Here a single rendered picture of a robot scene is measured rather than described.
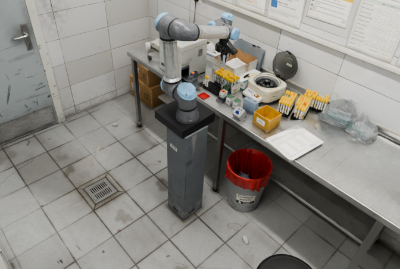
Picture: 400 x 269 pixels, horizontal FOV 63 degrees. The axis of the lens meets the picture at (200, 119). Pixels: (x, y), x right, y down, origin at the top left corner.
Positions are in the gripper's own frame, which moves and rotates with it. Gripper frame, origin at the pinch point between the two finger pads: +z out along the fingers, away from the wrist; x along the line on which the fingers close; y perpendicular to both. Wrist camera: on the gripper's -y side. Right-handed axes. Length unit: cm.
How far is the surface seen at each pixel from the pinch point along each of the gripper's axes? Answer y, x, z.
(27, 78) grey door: 159, 90, 53
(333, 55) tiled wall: -53, -50, -12
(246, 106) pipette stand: -26.0, 2.7, 21.5
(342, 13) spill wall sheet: -51, -50, -40
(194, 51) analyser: 32.5, -1.3, 3.5
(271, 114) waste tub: -44.2, -2.6, 20.9
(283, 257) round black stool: -105, 61, 48
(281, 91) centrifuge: -33.9, -28.0, 18.3
